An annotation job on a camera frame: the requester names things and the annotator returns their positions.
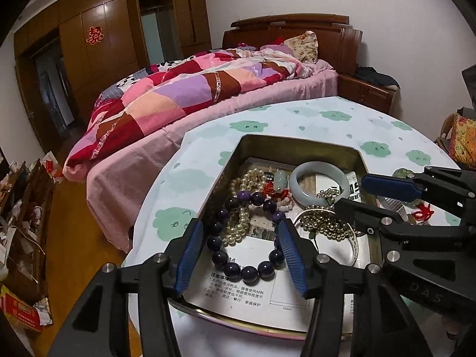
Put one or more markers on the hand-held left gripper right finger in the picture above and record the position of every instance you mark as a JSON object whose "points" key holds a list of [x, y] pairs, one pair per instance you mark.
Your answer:
{"points": [[292, 256]]}

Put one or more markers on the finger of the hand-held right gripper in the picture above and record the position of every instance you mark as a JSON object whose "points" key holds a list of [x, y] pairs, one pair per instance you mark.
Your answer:
{"points": [[357, 212], [386, 187]]}

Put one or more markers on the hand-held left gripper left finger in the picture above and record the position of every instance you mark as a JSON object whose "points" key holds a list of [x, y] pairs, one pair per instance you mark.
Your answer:
{"points": [[189, 256]]}

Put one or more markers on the silver bangle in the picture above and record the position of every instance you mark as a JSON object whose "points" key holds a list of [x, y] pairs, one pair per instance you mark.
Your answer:
{"points": [[353, 253]]}

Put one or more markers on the white jade bangle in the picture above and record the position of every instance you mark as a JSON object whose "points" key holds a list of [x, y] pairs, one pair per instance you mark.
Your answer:
{"points": [[295, 186]]}

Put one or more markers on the jade pendant with red knot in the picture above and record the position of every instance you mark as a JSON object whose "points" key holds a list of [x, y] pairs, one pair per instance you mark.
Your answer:
{"points": [[281, 180]]}

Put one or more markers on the pink metal tin box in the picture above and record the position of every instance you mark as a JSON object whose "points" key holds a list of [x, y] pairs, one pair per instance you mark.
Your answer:
{"points": [[282, 148]]}

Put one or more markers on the red knot tassel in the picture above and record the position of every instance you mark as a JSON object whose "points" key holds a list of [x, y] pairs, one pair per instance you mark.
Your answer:
{"points": [[422, 214]]}

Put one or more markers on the white instruction sheet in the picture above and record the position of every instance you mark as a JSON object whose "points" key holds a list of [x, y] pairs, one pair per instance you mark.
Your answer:
{"points": [[241, 293]]}

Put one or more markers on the wicker chair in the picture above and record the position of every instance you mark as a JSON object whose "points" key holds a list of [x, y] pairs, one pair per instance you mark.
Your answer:
{"points": [[444, 126]]}

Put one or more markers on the colourful patterned cushion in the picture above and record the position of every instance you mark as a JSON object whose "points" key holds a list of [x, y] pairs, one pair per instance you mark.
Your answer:
{"points": [[465, 137]]}

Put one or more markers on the wooden nightstand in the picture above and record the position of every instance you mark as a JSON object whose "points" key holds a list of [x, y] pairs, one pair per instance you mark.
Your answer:
{"points": [[364, 91]]}

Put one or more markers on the bed with patchwork quilt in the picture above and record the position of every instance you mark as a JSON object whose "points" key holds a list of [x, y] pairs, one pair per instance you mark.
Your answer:
{"points": [[148, 163]]}

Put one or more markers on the dark clothes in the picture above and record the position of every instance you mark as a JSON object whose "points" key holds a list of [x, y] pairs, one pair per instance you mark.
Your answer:
{"points": [[375, 76]]}

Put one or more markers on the wooden bed headboard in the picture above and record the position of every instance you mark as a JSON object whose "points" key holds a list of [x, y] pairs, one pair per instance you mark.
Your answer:
{"points": [[334, 44]]}

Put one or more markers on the patchwork quilt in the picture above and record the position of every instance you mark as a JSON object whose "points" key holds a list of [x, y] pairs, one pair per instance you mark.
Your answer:
{"points": [[167, 96]]}

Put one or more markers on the floral pillow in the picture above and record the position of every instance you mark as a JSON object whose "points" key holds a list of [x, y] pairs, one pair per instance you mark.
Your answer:
{"points": [[303, 46]]}

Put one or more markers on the wooden dresser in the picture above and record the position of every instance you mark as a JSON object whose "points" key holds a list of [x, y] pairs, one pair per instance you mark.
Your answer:
{"points": [[26, 279]]}

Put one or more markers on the white and red bag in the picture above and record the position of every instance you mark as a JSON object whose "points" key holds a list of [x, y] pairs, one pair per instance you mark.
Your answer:
{"points": [[48, 163]]}

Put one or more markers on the red cardboard box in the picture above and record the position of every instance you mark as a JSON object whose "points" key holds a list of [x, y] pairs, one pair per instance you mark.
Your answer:
{"points": [[18, 308]]}

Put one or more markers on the red paper decoration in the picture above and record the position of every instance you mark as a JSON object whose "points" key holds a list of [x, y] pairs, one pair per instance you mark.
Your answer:
{"points": [[93, 35]]}

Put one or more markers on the wooden wardrobe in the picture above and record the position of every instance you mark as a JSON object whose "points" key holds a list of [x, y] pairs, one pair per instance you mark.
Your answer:
{"points": [[108, 15]]}

